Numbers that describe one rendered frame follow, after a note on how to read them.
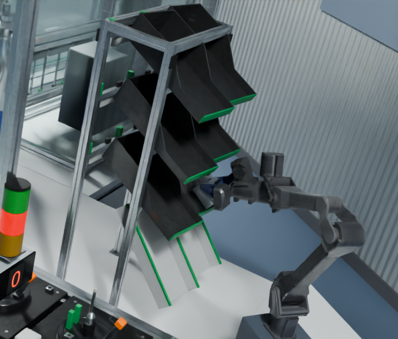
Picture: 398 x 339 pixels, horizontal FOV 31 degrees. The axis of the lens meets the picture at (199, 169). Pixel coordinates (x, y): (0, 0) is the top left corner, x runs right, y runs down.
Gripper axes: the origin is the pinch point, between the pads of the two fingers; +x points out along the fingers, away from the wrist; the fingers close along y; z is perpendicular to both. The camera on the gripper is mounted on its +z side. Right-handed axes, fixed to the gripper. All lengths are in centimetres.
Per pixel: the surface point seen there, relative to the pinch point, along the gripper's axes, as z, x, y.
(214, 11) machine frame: 28, 60, -122
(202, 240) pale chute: -21.0, 8.8, -7.8
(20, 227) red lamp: 10, 13, 60
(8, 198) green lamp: 17, 13, 62
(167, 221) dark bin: -5.2, 6.2, 15.6
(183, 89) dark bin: 28.8, 0.7, 14.0
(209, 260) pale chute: -26.7, 6.5, -7.1
